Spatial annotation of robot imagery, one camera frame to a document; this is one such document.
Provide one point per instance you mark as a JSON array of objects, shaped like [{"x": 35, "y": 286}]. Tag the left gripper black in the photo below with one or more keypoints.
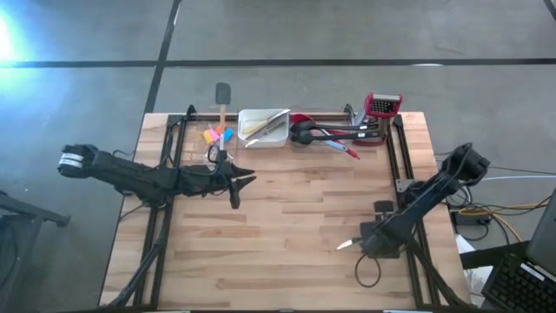
[{"x": 204, "y": 180}]

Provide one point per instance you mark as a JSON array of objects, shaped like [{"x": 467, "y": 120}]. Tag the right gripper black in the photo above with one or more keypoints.
[{"x": 382, "y": 239}]

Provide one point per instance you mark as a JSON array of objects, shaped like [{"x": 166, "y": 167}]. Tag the small blue silicone spatula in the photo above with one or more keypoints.
[{"x": 228, "y": 135}]

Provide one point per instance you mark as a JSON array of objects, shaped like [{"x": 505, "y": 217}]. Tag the small pink silicone spatula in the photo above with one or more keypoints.
[{"x": 214, "y": 134}]

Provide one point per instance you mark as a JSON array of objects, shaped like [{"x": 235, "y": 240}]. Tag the small yellow silicone spatula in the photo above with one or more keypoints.
[{"x": 207, "y": 137}]

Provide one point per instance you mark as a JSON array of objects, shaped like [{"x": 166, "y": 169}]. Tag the silver metal table knife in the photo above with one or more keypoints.
[
  {"x": 269, "y": 132},
  {"x": 278, "y": 116}
]

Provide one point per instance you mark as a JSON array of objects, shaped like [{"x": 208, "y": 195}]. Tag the black slotted serving spoon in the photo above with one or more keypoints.
[{"x": 302, "y": 138}]

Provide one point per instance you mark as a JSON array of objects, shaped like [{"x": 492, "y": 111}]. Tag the black solid serving spoon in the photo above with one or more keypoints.
[{"x": 302, "y": 126}]

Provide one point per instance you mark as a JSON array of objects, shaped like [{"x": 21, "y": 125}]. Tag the red spoon with metal neck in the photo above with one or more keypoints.
[{"x": 302, "y": 116}]

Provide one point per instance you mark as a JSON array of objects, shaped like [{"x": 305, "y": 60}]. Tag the grey-blue serving spoon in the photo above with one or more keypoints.
[{"x": 339, "y": 147}]

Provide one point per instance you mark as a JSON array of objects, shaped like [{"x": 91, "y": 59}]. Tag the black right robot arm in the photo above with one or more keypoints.
[{"x": 417, "y": 204}]

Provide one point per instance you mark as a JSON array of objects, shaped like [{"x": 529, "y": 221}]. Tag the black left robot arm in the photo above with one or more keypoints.
[{"x": 126, "y": 174}]

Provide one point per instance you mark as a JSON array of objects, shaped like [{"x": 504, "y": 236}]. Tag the white plastic container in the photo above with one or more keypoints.
[{"x": 245, "y": 117}]

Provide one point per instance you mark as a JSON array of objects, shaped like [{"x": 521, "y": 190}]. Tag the black power strip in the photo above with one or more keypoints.
[{"x": 469, "y": 217}]

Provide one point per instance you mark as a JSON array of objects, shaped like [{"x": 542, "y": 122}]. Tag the white paper sheet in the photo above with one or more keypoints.
[{"x": 475, "y": 274}]

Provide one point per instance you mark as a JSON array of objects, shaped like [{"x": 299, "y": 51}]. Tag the black desk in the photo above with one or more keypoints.
[{"x": 491, "y": 256}]

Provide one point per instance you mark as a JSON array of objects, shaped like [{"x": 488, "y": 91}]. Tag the red box grater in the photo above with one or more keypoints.
[{"x": 384, "y": 106}]

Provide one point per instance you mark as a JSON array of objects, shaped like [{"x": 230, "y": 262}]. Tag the black keyboard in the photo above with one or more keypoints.
[{"x": 517, "y": 287}]

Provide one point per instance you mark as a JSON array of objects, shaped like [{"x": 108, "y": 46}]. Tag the computer monitor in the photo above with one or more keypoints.
[{"x": 545, "y": 243}]

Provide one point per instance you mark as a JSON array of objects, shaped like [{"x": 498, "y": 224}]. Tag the black metal stand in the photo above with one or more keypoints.
[{"x": 26, "y": 208}]

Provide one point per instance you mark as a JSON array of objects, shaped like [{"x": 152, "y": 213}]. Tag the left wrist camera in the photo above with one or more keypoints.
[{"x": 221, "y": 161}]

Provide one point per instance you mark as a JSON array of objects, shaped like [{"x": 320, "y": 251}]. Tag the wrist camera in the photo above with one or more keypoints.
[
  {"x": 221, "y": 161},
  {"x": 384, "y": 207}
]

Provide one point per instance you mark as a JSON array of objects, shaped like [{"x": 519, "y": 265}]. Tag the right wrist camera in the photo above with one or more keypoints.
[{"x": 384, "y": 207}]

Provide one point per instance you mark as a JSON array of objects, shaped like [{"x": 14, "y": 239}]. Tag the black aluminium table frame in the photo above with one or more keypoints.
[{"x": 160, "y": 261}]

